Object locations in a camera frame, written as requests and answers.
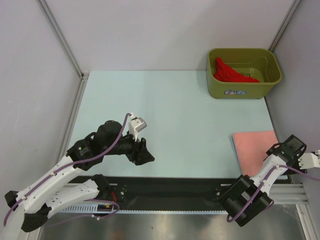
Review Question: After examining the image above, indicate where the aluminium front frame rail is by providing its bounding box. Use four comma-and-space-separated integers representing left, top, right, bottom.
268, 184, 309, 205

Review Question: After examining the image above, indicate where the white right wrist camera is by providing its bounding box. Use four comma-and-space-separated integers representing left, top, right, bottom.
298, 150, 320, 170

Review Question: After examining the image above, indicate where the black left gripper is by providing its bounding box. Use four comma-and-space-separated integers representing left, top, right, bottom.
103, 128, 154, 165

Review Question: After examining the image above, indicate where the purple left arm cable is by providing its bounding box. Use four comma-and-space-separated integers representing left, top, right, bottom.
4, 112, 135, 227

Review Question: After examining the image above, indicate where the pink t shirt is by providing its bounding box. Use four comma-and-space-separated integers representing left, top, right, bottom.
232, 130, 278, 177

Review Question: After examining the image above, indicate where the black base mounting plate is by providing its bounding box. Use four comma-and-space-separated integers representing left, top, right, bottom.
67, 175, 293, 211

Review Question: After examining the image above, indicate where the olive green plastic bin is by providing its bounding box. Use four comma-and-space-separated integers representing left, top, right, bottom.
206, 48, 282, 99

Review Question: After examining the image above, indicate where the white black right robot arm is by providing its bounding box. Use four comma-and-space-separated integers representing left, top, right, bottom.
216, 134, 307, 227

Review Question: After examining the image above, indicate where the white slotted cable duct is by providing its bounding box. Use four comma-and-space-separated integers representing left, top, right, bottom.
59, 203, 227, 215

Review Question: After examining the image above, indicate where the red t shirt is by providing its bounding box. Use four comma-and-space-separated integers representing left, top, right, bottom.
213, 57, 260, 83

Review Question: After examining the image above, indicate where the aluminium corner post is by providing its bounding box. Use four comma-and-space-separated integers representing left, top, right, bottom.
268, 0, 304, 53
36, 0, 90, 81

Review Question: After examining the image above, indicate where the left aluminium corner post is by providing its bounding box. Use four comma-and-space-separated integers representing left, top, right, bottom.
36, 0, 90, 81

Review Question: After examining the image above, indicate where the right aluminium corner post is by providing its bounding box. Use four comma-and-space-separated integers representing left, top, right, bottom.
268, 0, 304, 53

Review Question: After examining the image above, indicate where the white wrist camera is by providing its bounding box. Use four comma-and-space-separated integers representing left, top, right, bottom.
298, 150, 320, 170
128, 113, 147, 142

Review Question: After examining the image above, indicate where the folded blue t shirt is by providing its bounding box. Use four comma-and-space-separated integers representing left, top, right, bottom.
232, 137, 274, 177

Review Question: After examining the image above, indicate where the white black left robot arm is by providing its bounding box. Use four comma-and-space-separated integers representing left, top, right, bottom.
3, 116, 155, 233

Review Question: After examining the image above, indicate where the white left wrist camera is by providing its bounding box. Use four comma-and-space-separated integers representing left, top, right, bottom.
128, 113, 147, 142

